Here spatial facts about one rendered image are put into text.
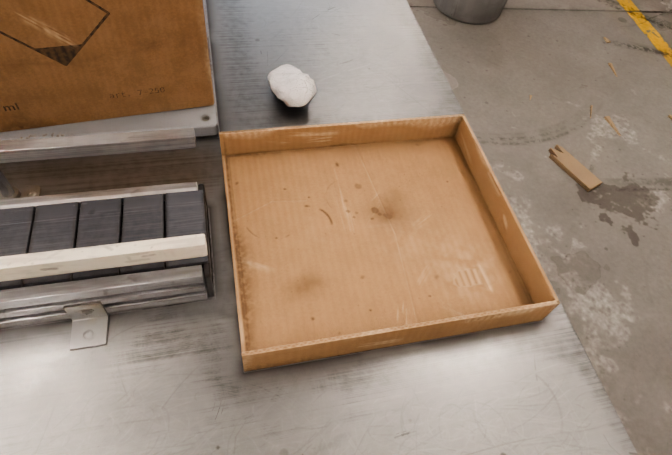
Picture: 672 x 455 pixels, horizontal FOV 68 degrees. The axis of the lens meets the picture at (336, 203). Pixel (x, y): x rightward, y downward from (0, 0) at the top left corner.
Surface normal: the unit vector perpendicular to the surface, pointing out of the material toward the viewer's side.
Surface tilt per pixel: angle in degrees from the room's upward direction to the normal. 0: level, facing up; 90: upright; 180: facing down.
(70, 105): 90
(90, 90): 90
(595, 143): 0
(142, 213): 0
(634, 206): 0
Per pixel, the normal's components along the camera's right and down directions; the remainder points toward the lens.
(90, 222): 0.11, -0.59
